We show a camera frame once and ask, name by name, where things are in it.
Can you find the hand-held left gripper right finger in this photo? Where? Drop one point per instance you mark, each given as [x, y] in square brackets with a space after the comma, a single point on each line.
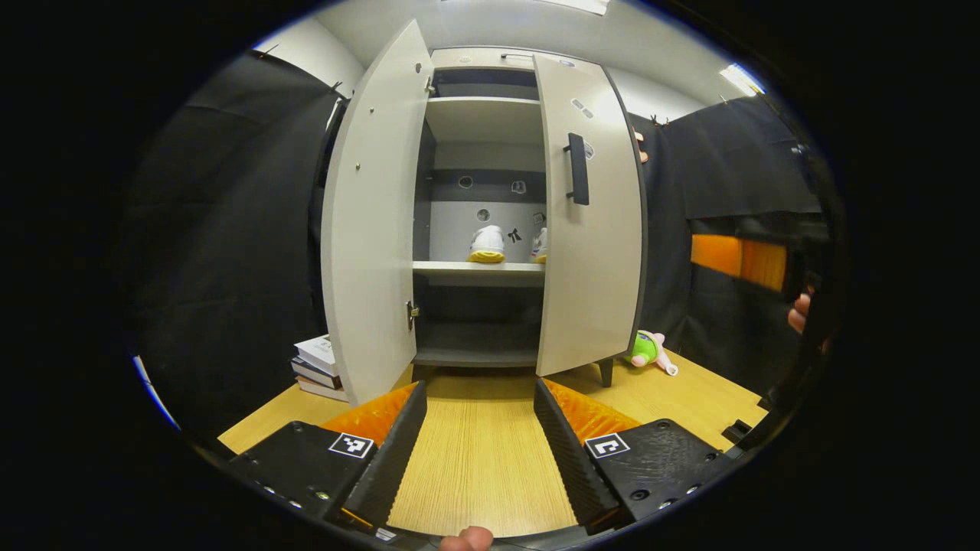
[574, 467]

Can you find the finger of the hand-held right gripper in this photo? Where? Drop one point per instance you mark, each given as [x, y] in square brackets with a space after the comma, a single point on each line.
[739, 260]

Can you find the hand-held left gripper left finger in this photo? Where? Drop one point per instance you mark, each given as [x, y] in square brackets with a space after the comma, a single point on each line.
[383, 467]

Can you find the white shoe cabinet door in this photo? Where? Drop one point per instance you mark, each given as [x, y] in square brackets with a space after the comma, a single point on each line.
[375, 229]
[597, 291]

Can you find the white grey shoe cabinet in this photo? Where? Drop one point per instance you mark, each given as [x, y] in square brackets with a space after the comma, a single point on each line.
[482, 306]

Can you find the white canvas shoe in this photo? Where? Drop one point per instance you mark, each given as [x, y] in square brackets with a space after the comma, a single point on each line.
[540, 245]
[487, 241]

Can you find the white cabinet shelf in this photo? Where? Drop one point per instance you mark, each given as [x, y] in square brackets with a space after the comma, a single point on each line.
[475, 269]
[482, 119]

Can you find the dark cover book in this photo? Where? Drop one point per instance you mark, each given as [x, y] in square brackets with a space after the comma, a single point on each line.
[314, 373]

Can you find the pink green plush toy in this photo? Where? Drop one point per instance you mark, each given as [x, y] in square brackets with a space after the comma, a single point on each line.
[647, 348]

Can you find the small ceiling light panel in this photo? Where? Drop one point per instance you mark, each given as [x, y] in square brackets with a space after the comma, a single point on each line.
[741, 79]

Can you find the black backdrop cloth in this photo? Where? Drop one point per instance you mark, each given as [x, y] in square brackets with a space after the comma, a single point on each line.
[230, 229]

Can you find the long ceiling light panel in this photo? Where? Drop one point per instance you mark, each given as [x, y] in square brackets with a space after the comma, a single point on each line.
[582, 4]

